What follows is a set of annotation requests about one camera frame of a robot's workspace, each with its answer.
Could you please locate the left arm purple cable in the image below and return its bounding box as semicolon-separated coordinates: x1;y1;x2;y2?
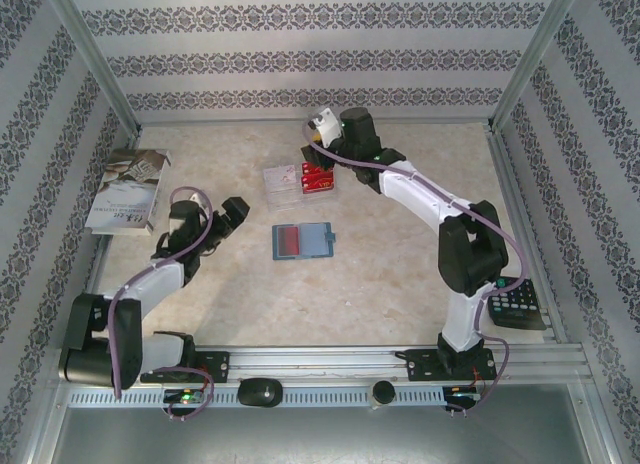
110;186;224;424

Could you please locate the slotted metal cable duct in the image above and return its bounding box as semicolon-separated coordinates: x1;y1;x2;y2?
67;386;484;409

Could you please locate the small circuit board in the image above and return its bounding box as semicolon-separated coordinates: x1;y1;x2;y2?
443;385;482;401
163;388;207;405

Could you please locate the clear acrylic tiered organizer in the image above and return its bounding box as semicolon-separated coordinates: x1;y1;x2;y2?
263;158;340;214

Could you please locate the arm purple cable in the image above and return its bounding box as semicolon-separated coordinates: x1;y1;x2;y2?
302;121;529;419
110;186;224;424

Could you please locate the aluminium table side rail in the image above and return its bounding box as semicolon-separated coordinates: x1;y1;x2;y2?
485;126;569;344
74;131;142;335

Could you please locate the white floral VIP card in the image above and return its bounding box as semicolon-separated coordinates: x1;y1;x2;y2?
264;166;300;186

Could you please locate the black round knob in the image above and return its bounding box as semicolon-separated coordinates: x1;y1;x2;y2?
370;380;396;410

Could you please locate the black remote control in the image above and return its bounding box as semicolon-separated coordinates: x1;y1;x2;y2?
487;277;546;331

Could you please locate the aluminium mounting rail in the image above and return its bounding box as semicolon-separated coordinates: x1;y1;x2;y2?
49;346;589;386

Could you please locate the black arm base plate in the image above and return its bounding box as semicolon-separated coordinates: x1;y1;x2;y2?
139;351;232;385
407;347;497;384

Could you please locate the blue leather card holder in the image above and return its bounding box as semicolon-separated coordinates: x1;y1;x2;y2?
272;222;338;261

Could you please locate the aluminium corner post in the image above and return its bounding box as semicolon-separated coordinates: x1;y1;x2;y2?
487;0;587;134
42;0;142;135

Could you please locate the black computer mouse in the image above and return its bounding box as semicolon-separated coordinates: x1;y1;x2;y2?
236;377;285;409

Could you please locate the paperback book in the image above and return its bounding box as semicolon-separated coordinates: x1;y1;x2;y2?
84;148;172;235

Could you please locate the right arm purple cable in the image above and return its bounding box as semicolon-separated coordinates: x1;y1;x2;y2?
302;121;529;419

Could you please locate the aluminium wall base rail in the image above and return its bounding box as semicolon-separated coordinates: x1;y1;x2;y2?
135;116;494;131

